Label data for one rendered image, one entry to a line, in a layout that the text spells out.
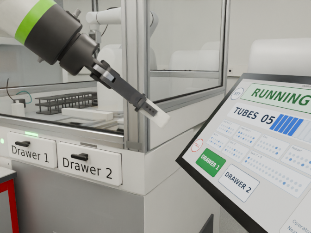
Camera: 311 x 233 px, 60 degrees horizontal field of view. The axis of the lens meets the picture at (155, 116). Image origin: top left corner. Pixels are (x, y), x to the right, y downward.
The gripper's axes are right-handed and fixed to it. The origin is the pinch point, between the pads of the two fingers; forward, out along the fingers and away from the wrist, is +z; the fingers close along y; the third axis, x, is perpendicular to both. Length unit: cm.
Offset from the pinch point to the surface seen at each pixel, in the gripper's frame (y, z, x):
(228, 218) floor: 120, 146, 26
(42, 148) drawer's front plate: 59, -8, 36
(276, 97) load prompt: -4.9, 18.1, -18.6
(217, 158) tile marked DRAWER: -1.3, 17.8, -0.7
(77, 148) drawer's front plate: 45, 0, 25
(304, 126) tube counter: -15.9, 18.0, -13.7
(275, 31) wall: 253, 150, -189
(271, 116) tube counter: -7.4, 18.0, -13.9
